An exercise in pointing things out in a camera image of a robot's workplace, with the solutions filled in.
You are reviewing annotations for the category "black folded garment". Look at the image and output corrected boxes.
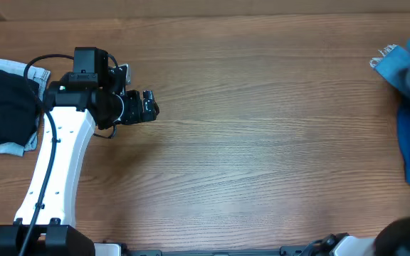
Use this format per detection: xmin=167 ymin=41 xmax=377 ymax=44
xmin=0 ymin=70 xmax=38 ymax=146

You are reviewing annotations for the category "light denim folded garment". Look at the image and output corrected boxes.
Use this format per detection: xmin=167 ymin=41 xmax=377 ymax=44
xmin=0 ymin=59 xmax=51 ymax=156

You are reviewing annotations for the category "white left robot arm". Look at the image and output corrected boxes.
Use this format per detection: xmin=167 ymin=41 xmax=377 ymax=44
xmin=0 ymin=87 xmax=159 ymax=256

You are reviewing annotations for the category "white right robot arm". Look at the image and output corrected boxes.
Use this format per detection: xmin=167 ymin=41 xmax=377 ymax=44
xmin=302 ymin=217 xmax=410 ymax=256

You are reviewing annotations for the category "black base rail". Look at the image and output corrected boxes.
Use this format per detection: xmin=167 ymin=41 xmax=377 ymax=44
xmin=94 ymin=242 xmax=334 ymax=256

